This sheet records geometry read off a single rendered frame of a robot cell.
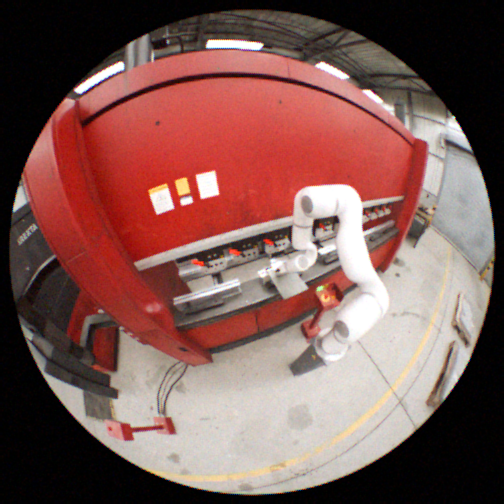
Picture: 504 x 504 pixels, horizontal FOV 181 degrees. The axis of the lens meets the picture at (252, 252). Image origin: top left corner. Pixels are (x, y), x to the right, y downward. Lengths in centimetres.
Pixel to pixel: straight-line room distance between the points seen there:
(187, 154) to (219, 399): 199
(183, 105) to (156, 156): 23
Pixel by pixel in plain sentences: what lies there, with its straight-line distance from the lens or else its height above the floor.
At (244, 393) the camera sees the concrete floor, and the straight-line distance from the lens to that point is 182.
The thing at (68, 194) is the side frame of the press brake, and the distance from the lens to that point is 67.
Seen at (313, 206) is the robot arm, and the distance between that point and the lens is 44.
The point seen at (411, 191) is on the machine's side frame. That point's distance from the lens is 261.
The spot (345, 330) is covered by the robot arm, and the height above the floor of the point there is 138.
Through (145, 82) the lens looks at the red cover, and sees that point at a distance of 77.
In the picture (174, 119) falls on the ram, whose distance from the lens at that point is 69.
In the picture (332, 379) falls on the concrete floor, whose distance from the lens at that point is 193.
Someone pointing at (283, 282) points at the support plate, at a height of 100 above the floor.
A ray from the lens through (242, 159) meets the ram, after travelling 69.
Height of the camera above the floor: 180
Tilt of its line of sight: 39 degrees down
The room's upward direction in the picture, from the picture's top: 7 degrees counter-clockwise
